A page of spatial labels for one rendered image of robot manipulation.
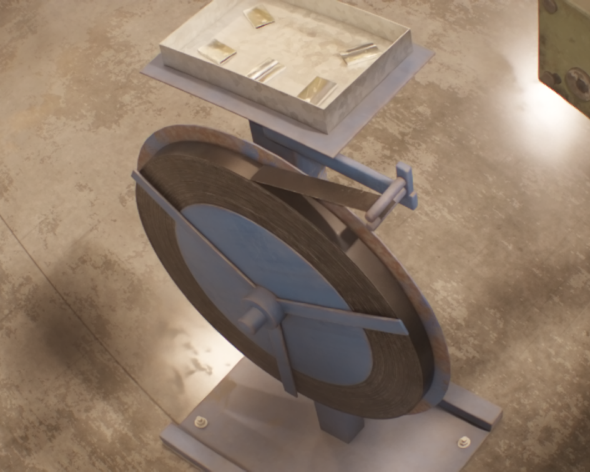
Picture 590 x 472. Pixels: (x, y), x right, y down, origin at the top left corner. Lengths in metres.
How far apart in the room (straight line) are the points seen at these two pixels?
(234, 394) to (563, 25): 1.75
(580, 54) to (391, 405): 1.09
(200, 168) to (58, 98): 1.71
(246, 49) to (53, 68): 1.84
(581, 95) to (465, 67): 2.24
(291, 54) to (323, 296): 0.36
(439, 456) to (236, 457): 0.46
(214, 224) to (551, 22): 0.99
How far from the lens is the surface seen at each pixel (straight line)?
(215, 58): 1.57
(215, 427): 2.33
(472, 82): 2.96
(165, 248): 1.87
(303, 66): 1.53
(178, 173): 1.62
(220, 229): 1.65
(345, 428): 2.19
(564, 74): 0.79
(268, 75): 1.52
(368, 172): 1.39
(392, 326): 1.50
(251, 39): 1.60
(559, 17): 0.76
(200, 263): 1.80
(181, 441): 2.28
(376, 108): 1.46
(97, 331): 2.56
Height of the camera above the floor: 2.03
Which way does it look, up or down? 51 degrees down
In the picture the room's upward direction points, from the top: 11 degrees counter-clockwise
